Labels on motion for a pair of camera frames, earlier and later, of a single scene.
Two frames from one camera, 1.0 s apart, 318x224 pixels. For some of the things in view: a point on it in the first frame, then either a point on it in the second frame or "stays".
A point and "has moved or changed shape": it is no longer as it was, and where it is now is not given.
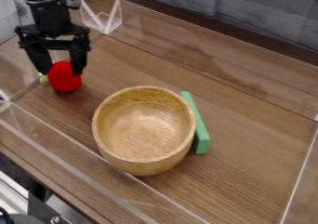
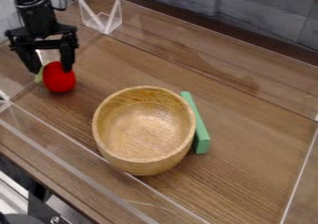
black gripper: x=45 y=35 → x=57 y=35
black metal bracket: x=41 y=210 stays
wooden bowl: x=143 y=127 stays
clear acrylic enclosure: x=189 y=119 stays
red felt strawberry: x=62 y=78 has moved or changed shape
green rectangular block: x=202 y=138 stays
